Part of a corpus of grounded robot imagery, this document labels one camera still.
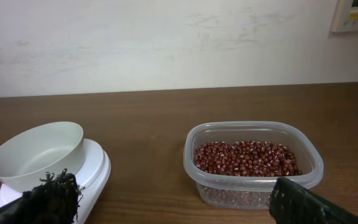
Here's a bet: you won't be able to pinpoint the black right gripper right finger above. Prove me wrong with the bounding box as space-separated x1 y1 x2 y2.
268 177 358 224

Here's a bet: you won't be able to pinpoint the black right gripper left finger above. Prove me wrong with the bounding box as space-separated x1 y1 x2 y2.
0 169 84 224

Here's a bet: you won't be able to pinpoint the white digital kitchen scale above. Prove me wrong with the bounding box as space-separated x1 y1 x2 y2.
0 139 111 224

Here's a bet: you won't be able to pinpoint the white round bowl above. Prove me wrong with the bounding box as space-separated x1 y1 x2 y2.
0 121 85 192

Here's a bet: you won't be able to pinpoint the red adzuki beans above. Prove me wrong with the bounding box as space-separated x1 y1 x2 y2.
194 140 302 177

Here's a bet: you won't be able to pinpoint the clear plastic container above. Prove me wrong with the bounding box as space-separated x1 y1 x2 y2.
183 121 324 209

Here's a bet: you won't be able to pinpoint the beige wall control panel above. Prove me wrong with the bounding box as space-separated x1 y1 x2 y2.
331 0 358 33

